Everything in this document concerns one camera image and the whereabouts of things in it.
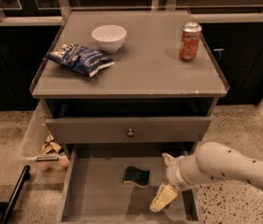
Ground green yellow sponge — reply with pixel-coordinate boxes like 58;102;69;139
122;166;150;188

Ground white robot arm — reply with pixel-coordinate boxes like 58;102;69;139
150;142;263;212

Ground round metal drawer knob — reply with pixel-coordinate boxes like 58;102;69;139
127;129;134;137

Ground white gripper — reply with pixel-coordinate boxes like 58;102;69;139
150;152;190;212

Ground white ceramic bowl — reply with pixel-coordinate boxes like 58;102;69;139
91;25;127;53

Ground grey top drawer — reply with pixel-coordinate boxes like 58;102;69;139
46;117;211;144

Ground orange soda can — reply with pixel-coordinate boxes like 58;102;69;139
179;21;201;61

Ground clear plastic bin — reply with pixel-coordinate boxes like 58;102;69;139
20;104;69;184

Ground dark background cabinets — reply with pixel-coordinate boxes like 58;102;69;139
0;22;263;111

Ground black bar handle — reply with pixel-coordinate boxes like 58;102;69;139
0;165;31;224

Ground blue chip bag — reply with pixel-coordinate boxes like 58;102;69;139
47;44;114;77

